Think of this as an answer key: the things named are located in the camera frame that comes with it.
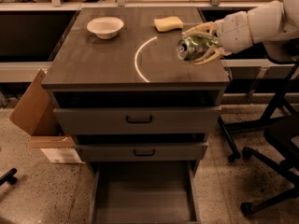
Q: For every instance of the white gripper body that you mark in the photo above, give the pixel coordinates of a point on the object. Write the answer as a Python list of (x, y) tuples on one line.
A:
[(234, 32)]

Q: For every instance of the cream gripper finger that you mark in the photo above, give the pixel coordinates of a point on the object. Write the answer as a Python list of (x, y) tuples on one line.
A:
[(206, 29), (212, 54)]

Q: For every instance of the crushed green can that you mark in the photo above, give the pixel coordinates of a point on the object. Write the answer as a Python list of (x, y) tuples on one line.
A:
[(193, 47)]

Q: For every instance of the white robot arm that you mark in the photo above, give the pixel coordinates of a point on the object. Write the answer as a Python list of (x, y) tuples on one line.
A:
[(274, 21)]

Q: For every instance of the grey top drawer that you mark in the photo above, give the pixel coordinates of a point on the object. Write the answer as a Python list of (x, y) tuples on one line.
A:
[(136, 112)]

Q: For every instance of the grey drawer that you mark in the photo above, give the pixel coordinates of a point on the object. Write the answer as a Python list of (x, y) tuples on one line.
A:
[(147, 192), (136, 112), (141, 147)]

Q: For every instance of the grey drawer cabinet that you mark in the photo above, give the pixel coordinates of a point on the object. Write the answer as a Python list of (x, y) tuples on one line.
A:
[(138, 58)]

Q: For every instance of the grey middle drawer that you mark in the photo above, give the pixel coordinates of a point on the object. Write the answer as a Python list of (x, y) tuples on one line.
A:
[(141, 147)]

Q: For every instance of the grey bottom drawer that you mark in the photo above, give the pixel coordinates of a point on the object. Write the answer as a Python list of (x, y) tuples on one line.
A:
[(147, 192)]

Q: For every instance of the yellow sponge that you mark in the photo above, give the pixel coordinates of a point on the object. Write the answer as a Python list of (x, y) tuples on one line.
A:
[(168, 24)]

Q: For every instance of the white bowl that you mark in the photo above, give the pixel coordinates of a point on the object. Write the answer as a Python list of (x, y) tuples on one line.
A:
[(105, 27)]

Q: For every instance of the brown cardboard box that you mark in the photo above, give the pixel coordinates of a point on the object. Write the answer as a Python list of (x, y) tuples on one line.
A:
[(34, 115)]

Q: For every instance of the black chair wheel left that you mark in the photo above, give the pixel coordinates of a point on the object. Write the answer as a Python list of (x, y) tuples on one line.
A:
[(9, 177)]

